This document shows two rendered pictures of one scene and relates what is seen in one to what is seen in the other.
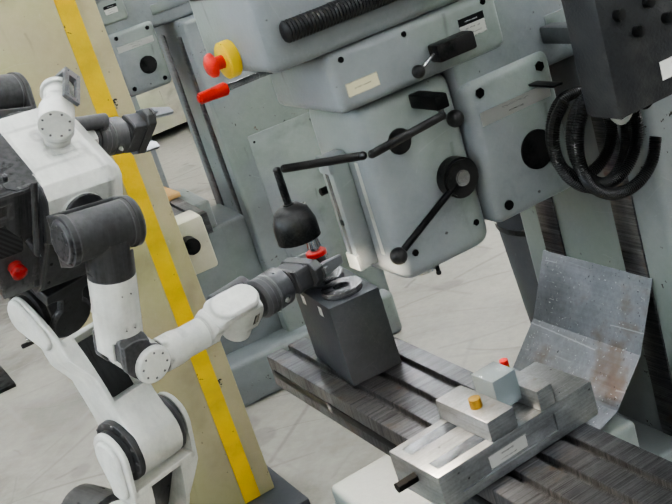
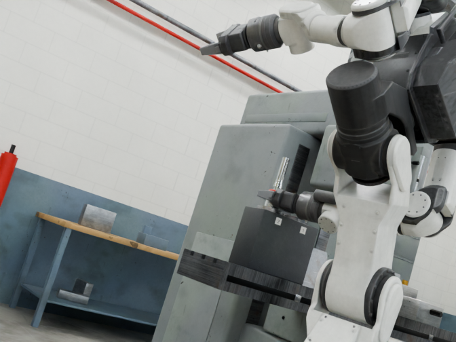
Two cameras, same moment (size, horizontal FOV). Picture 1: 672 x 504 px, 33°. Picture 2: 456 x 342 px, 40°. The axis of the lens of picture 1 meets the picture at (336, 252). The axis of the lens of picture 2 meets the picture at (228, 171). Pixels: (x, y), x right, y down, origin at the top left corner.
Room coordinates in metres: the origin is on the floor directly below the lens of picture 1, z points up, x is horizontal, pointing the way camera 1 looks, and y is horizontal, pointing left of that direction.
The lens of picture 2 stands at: (2.86, 1.95, 0.97)
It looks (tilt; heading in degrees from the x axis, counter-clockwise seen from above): 8 degrees up; 259
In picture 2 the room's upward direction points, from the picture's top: 17 degrees clockwise
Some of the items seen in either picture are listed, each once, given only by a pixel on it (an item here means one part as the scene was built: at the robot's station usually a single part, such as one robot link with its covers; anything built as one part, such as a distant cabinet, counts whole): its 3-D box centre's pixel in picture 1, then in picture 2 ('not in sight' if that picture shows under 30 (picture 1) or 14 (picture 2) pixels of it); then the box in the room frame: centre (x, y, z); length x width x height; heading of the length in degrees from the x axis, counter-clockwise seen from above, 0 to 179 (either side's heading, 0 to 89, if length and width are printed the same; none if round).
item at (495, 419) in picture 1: (475, 412); (398, 289); (1.74, -0.15, 1.06); 0.15 x 0.06 x 0.04; 26
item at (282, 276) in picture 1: (287, 282); (298, 205); (2.28, 0.12, 1.20); 0.13 x 0.12 x 0.10; 40
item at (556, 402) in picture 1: (491, 422); (390, 296); (1.75, -0.17, 1.02); 0.35 x 0.15 x 0.11; 116
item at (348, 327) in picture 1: (344, 320); (274, 243); (2.29, 0.03, 1.07); 0.22 x 0.12 x 0.20; 18
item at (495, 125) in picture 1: (483, 132); (353, 165); (1.97, -0.32, 1.47); 0.24 x 0.19 x 0.26; 23
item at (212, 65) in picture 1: (215, 64); not in sight; (1.79, 0.09, 1.76); 0.04 x 0.03 x 0.04; 23
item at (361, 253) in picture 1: (347, 210); (414, 176); (1.85, -0.04, 1.44); 0.04 x 0.04 x 0.21; 23
